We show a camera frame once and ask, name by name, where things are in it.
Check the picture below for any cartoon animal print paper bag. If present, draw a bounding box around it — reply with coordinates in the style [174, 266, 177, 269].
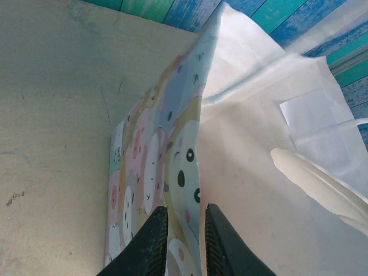
[103, 2, 368, 276]

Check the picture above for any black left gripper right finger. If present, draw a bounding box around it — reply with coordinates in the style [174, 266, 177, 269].
[204, 202, 278, 276]

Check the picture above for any aluminium frame post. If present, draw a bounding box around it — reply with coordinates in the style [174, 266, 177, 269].
[327, 47, 368, 76]

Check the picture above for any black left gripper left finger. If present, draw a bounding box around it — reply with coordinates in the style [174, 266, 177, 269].
[96, 205, 169, 276]

